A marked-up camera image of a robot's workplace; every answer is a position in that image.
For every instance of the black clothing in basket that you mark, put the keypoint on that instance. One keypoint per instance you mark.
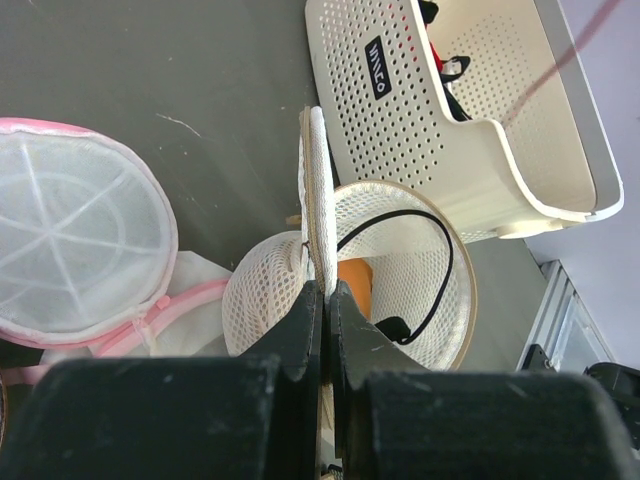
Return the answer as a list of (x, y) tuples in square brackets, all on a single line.
[(450, 70)]

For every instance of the orange and black bra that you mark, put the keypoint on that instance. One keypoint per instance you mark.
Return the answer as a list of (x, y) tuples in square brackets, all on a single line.
[(358, 276)]

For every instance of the white mesh laundry bag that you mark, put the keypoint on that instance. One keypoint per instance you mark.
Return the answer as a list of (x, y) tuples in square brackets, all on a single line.
[(408, 256)]

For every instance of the white plastic laundry basket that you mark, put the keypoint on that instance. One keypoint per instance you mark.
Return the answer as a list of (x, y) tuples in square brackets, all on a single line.
[(533, 158)]

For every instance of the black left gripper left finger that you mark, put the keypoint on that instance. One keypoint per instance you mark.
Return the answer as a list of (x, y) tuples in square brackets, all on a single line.
[(254, 416)]

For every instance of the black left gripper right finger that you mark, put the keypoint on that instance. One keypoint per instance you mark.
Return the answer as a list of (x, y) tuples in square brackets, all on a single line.
[(395, 419)]

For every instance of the pink-trimmed mesh laundry bag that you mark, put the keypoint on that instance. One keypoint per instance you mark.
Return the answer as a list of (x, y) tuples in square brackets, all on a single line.
[(90, 260)]

